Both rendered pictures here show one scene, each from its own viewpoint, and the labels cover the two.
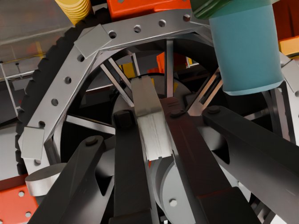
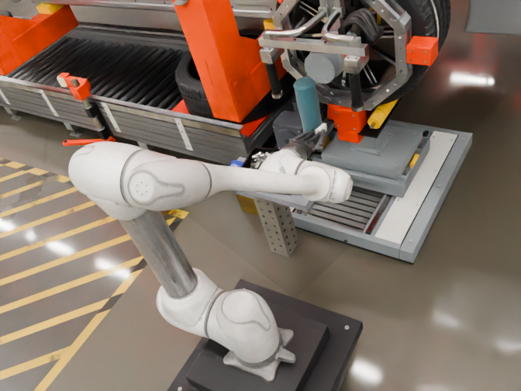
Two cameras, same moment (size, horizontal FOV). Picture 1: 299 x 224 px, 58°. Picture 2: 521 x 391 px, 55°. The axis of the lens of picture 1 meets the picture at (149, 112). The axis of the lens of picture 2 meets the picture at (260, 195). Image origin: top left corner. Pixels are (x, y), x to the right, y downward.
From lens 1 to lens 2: 1.74 m
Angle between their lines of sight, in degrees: 62
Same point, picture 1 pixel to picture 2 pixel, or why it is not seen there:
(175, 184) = (329, 75)
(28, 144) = (401, 80)
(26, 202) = (410, 56)
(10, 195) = (416, 61)
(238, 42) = (308, 103)
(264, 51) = (300, 98)
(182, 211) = (328, 66)
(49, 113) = (390, 87)
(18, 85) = not seen: outside the picture
